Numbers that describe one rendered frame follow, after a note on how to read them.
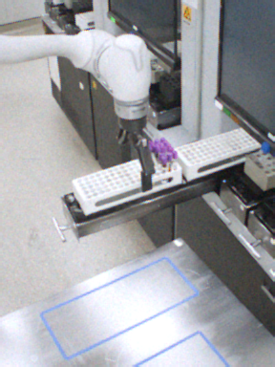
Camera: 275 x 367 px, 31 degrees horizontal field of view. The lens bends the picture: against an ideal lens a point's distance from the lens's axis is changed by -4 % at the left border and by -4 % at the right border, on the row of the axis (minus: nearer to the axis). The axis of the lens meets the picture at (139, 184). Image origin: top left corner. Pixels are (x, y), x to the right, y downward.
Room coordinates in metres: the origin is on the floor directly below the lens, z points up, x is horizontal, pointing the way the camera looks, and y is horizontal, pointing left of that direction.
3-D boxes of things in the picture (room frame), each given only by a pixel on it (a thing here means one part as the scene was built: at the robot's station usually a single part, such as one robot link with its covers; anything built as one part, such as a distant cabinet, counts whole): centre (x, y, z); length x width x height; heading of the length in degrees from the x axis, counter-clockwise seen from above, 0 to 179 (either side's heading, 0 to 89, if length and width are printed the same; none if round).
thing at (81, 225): (1.18, -0.09, 0.78); 0.73 x 0.14 x 0.09; 114
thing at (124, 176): (1.13, 0.03, 0.83); 0.30 x 0.10 x 0.06; 114
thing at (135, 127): (1.14, 0.01, 1.02); 0.08 x 0.07 x 0.09; 24
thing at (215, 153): (1.25, -0.26, 0.83); 0.30 x 0.10 x 0.06; 114
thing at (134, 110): (1.14, 0.01, 1.09); 0.09 x 0.09 x 0.06
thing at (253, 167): (1.13, -0.34, 0.85); 0.12 x 0.02 x 0.06; 24
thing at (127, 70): (1.15, 0.02, 1.20); 0.13 x 0.11 x 0.16; 29
